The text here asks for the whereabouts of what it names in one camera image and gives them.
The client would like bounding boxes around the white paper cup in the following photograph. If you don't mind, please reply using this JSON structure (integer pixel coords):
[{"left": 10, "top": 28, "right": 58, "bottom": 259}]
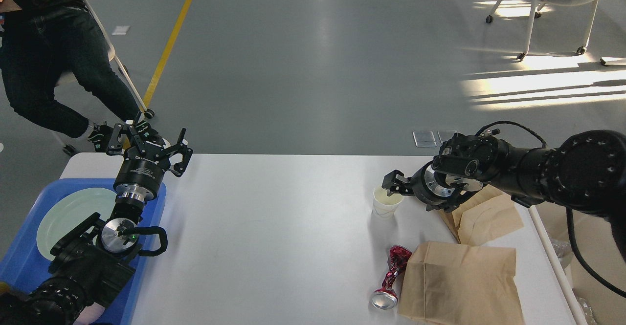
[{"left": 373, "top": 187, "right": 404, "bottom": 218}]

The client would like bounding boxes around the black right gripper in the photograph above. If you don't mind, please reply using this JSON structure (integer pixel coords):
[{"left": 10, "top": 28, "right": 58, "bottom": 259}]
[{"left": 381, "top": 165, "right": 462, "bottom": 212}]

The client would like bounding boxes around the aluminium foil tray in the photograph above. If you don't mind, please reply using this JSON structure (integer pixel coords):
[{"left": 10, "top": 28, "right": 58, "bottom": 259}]
[{"left": 549, "top": 236, "right": 573, "bottom": 269}]

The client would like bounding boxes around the brown paper bag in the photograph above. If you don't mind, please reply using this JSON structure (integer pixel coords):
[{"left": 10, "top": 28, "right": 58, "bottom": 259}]
[
  {"left": 438, "top": 186, "right": 524, "bottom": 246},
  {"left": 398, "top": 242, "right": 525, "bottom": 325}
]

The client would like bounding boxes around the metal floor socket plate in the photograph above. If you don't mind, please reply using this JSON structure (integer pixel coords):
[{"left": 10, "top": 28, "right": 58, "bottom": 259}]
[{"left": 413, "top": 130, "right": 457, "bottom": 148}]

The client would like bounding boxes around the crushed red can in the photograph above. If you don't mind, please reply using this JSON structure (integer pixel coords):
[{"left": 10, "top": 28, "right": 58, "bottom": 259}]
[{"left": 370, "top": 245, "right": 413, "bottom": 311}]

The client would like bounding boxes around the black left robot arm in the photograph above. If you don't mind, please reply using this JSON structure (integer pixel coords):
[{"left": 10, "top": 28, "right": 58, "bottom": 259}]
[{"left": 1, "top": 121, "right": 194, "bottom": 325}]

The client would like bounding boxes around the white plastic bin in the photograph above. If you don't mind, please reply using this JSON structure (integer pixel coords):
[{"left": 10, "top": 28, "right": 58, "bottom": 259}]
[{"left": 527, "top": 203, "right": 626, "bottom": 325}]

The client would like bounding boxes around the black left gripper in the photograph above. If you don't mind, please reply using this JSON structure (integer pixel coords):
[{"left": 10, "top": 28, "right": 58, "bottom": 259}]
[{"left": 107, "top": 111, "right": 194, "bottom": 202}]

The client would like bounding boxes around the blue plastic tray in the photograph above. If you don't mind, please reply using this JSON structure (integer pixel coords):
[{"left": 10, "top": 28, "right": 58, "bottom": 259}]
[{"left": 1, "top": 178, "right": 149, "bottom": 325}]

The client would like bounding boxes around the light green plate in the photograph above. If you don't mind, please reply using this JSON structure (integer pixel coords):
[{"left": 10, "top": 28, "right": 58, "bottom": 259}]
[{"left": 36, "top": 188, "right": 116, "bottom": 261}]

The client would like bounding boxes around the grey office chair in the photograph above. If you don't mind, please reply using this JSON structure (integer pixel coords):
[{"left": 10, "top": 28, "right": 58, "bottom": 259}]
[{"left": 50, "top": 0, "right": 155, "bottom": 156}]

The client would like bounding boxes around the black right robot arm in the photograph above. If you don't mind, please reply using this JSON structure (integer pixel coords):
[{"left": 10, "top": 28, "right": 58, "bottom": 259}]
[{"left": 381, "top": 123, "right": 626, "bottom": 297}]

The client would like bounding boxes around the seated person in black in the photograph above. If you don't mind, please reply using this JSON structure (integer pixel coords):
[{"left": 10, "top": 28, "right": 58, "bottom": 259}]
[{"left": 1, "top": 0, "right": 139, "bottom": 152}]

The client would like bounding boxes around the pink mug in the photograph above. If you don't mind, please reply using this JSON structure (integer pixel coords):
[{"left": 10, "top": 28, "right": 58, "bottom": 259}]
[{"left": 72, "top": 303, "right": 106, "bottom": 325}]

